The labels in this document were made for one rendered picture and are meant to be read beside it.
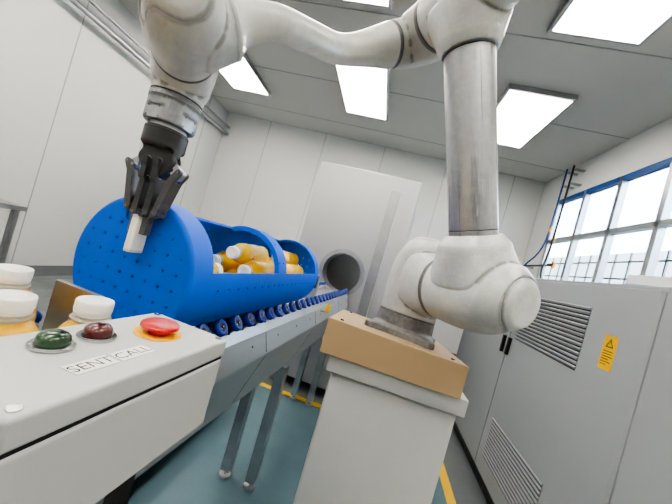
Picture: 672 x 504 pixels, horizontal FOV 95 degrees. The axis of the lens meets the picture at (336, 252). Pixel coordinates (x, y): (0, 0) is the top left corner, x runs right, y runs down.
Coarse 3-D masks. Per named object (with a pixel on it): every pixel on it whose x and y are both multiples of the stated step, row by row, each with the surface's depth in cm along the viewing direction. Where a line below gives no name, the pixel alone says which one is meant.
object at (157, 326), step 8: (144, 320) 30; (152, 320) 31; (160, 320) 31; (168, 320) 32; (144, 328) 29; (152, 328) 29; (160, 328) 30; (168, 328) 30; (176, 328) 31; (160, 336) 30
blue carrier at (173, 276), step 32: (96, 224) 62; (160, 224) 59; (192, 224) 61; (96, 256) 62; (128, 256) 60; (160, 256) 58; (192, 256) 57; (96, 288) 61; (128, 288) 60; (160, 288) 58; (192, 288) 58; (224, 288) 68; (256, 288) 84; (288, 288) 108; (192, 320) 65
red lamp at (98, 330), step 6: (90, 324) 26; (96, 324) 26; (102, 324) 27; (108, 324) 27; (84, 330) 26; (90, 330) 26; (96, 330) 26; (102, 330) 26; (108, 330) 26; (90, 336) 26; (96, 336) 26; (102, 336) 26; (108, 336) 26
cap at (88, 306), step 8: (80, 296) 37; (88, 296) 38; (96, 296) 38; (80, 304) 35; (88, 304) 36; (96, 304) 36; (104, 304) 37; (112, 304) 38; (80, 312) 35; (88, 312) 36; (96, 312) 36; (104, 312) 37
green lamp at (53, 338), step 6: (42, 330) 23; (48, 330) 23; (54, 330) 23; (60, 330) 23; (66, 330) 24; (36, 336) 22; (42, 336) 22; (48, 336) 22; (54, 336) 23; (60, 336) 23; (66, 336) 23; (36, 342) 22; (42, 342) 22; (48, 342) 22; (54, 342) 22; (60, 342) 23; (66, 342) 23; (48, 348) 22; (54, 348) 22
